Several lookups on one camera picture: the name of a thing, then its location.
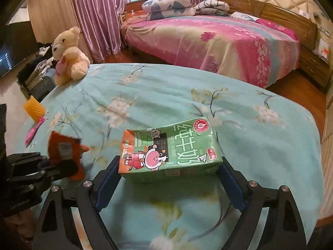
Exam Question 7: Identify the wooden nightstand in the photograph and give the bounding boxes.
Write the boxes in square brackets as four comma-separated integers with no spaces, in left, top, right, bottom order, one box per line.
[299,45,333,92]

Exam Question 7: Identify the bed with pink floral sheet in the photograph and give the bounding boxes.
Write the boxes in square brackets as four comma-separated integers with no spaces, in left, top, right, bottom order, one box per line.
[123,15,302,89]

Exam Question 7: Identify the cream teddy bear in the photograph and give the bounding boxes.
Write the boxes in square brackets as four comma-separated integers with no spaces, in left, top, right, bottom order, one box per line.
[52,26,91,86]

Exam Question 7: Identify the orange red wrapper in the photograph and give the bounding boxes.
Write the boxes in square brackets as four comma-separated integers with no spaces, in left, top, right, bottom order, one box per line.
[47,131,89,181]

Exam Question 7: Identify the white grey folded quilt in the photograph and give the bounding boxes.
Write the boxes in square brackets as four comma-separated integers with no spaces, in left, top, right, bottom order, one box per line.
[196,0,231,16]

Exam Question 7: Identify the teal floral blanket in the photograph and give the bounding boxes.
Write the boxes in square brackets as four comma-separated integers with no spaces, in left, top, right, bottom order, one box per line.
[16,62,326,250]

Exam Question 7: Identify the black television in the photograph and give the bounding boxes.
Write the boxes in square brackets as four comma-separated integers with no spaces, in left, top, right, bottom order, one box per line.
[0,18,37,78]

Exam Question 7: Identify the green milk carton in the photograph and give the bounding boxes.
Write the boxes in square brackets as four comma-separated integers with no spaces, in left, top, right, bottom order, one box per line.
[118,117,223,184]

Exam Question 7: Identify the pink striped curtain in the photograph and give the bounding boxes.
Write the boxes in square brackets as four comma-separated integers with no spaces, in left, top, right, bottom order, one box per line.
[69,0,126,61]

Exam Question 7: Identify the white box with orange label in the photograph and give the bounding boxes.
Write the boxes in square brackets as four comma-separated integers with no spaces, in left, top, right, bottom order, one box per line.
[315,39,331,58]

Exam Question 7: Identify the blue suitcase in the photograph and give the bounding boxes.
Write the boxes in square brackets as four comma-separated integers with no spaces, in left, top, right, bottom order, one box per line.
[34,69,57,102]

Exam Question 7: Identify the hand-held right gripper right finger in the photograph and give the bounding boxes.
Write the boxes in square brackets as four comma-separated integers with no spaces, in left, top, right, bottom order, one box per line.
[219,156,309,250]

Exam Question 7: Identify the white pillow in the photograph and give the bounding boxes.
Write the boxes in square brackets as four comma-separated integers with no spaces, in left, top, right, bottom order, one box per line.
[230,12,261,22]

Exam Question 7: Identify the pink comb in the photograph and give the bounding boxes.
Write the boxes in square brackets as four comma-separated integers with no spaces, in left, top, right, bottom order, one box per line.
[25,117,46,146]

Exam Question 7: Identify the pink pillow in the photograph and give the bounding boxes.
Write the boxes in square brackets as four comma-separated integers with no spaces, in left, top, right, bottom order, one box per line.
[256,18,299,41]

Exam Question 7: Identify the blue grey folded quilt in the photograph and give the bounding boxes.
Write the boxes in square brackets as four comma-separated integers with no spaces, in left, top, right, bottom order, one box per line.
[142,0,197,21]

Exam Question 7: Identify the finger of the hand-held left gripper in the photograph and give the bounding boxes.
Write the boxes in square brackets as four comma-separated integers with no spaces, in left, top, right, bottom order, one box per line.
[39,159,79,182]

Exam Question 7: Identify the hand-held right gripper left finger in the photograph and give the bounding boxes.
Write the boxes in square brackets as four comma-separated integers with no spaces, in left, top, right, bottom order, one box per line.
[32,155,123,250]

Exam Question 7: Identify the wooden headboard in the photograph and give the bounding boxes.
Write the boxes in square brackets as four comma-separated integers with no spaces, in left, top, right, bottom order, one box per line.
[213,0,318,48]

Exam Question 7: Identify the orange ribbed plastic cup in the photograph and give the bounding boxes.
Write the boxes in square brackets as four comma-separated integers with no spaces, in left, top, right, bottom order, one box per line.
[23,95,48,122]

